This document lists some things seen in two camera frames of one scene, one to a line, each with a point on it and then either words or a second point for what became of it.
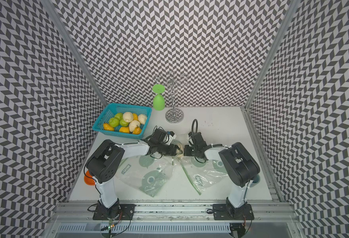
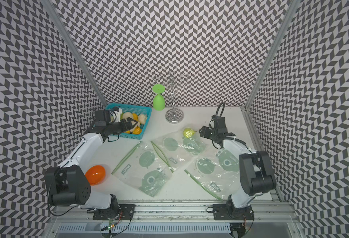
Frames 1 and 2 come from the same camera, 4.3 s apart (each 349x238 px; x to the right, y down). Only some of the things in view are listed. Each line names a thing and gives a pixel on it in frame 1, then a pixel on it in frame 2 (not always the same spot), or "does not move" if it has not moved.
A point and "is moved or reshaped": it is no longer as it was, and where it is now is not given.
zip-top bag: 206,175 is moved or reshaped
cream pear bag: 128,116 does not move
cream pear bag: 133,124 does not move
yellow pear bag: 137,130 does not move
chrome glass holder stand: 173,115 does not move
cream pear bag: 142,118 does not move
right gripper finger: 188,150 to 205,132
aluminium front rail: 264,210 does not move
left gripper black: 171,149 to 129,126
